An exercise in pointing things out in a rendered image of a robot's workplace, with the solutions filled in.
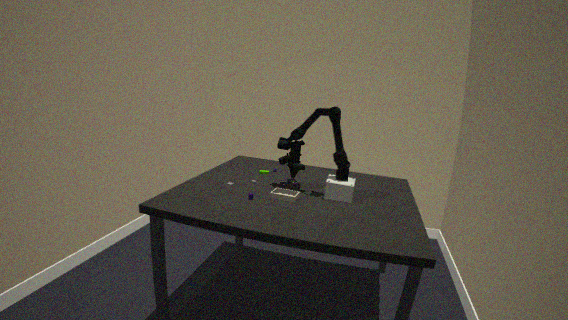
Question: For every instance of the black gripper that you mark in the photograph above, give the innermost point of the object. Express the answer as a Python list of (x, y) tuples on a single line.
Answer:
[(295, 165)]

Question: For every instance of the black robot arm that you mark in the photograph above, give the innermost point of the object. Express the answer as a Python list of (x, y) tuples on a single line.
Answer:
[(340, 157)]

